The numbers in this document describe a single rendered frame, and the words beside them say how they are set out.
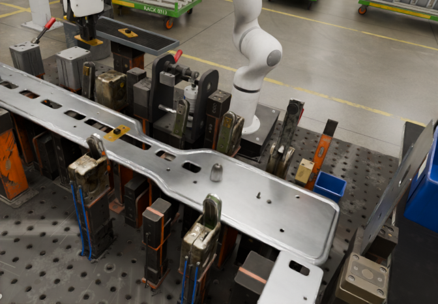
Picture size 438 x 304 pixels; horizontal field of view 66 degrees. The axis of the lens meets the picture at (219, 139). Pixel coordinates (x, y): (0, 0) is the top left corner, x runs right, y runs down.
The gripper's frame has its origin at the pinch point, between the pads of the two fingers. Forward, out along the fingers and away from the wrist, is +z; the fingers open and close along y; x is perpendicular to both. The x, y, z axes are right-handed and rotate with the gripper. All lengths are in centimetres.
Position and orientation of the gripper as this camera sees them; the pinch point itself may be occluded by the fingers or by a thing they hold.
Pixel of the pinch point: (87, 31)
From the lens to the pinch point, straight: 108.3
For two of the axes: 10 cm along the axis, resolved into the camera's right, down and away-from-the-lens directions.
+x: 8.4, 4.1, -3.7
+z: -1.3, 8.0, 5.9
